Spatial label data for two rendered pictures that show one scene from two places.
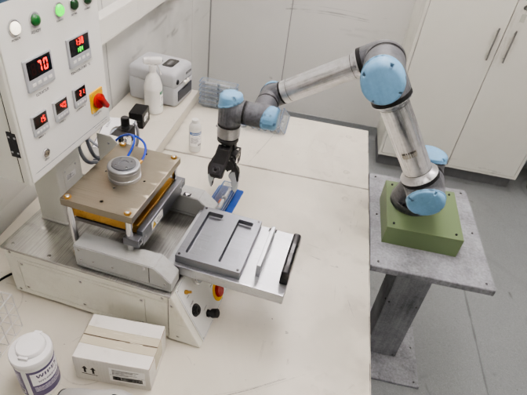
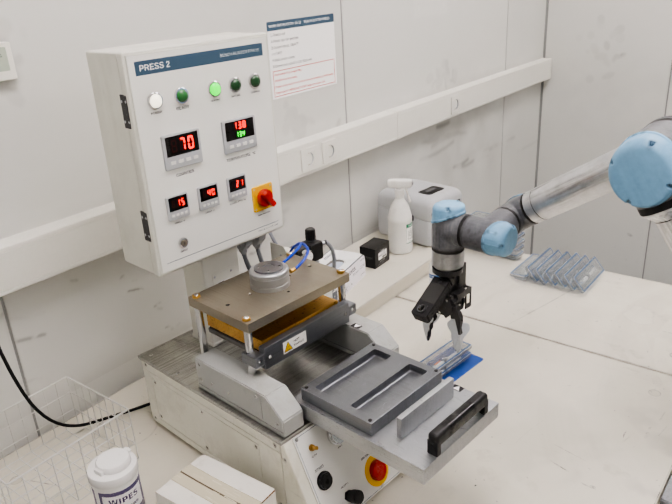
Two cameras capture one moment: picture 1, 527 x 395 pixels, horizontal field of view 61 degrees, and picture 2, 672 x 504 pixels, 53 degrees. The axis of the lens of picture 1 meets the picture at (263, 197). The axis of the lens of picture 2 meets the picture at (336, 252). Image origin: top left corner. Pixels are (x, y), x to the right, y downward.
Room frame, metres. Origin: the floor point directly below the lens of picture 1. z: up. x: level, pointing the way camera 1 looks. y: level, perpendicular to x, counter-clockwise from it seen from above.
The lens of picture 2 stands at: (-0.03, -0.44, 1.68)
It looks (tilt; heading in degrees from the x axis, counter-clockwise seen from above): 23 degrees down; 34
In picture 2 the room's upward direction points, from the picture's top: 3 degrees counter-clockwise
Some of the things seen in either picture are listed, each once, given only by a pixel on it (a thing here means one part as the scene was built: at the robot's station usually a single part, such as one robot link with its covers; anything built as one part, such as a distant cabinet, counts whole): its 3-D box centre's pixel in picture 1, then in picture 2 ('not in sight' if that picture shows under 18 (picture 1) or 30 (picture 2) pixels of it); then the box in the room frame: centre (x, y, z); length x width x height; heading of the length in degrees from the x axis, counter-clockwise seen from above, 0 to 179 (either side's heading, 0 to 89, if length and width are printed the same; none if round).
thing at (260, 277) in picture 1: (238, 248); (392, 400); (0.83, 0.05, 0.97); 0.30 x 0.22 x 0.08; 80
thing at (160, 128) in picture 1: (136, 128); (370, 269); (1.67, 0.58, 0.77); 0.84 x 0.30 x 0.04; 175
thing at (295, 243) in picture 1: (290, 257); (458, 421); (0.81, -0.09, 0.99); 0.15 x 0.02 x 0.04; 170
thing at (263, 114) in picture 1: (262, 114); (491, 233); (1.29, 0.04, 1.13); 0.11 x 0.11 x 0.08; 81
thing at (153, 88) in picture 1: (154, 85); (400, 215); (1.81, 0.54, 0.92); 0.09 x 0.08 x 0.25; 113
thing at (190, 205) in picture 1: (176, 197); (348, 331); (1.01, 0.25, 0.97); 0.26 x 0.05 x 0.07; 80
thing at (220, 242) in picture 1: (220, 240); (372, 384); (0.84, 0.09, 0.98); 0.20 x 0.17 x 0.03; 170
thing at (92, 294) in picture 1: (137, 250); (290, 396); (0.90, 0.34, 0.84); 0.53 x 0.37 x 0.17; 80
